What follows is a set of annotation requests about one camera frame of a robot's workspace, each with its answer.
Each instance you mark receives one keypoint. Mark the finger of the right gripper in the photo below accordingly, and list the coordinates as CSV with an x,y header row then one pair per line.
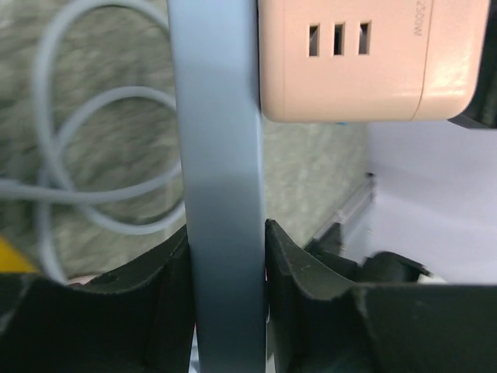
x,y
481,112

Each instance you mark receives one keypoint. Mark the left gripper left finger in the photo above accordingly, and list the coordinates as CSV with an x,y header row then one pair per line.
x,y
136,318

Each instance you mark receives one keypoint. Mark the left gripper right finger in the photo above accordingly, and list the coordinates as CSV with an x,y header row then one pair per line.
x,y
333,316

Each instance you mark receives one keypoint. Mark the peach cube socket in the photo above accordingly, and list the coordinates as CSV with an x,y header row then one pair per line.
x,y
362,61

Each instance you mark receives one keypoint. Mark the light blue power strip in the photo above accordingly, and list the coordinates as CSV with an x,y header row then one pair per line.
x,y
216,70

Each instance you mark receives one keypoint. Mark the yellow cube socket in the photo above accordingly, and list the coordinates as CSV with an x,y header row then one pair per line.
x,y
12,261

